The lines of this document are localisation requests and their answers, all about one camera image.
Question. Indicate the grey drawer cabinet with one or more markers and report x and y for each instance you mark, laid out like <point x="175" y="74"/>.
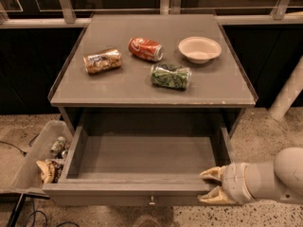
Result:
<point x="221" y="83"/>

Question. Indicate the tan crumpled paper bag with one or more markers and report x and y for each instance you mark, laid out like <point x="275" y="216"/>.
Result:
<point x="48" y="171"/>

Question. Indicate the grey top drawer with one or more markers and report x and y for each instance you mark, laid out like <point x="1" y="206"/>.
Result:
<point x="108" y="168"/>

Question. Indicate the clear plastic bin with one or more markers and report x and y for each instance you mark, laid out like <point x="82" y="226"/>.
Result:
<point x="28" y="177"/>

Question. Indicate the black bar on floor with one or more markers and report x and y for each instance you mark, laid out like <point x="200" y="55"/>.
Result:
<point x="18" y="200"/>

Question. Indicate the small can in bin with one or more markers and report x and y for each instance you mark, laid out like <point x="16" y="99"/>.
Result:
<point x="58" y="146"/>

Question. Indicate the metal railing frame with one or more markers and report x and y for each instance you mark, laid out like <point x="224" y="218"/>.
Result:
<point x="28" y="14"/>

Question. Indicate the gold crushed can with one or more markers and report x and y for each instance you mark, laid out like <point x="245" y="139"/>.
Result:
<point x="101" y="61"/>

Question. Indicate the white paper bowl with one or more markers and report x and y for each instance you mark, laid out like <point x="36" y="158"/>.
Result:
<point x="199" y="50"/>

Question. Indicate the green patterned can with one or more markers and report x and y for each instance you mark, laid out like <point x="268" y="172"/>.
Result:
<point x="170" y="76"/>

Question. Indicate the red soda can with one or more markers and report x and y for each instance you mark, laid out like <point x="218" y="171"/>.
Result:
<point x="146" y="49"/>

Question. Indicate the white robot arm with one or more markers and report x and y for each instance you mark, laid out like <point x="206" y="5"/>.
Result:
<point x="280" y="180"/>

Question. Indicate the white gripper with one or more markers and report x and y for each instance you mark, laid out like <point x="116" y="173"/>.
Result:
<point x="234" y="183"/>

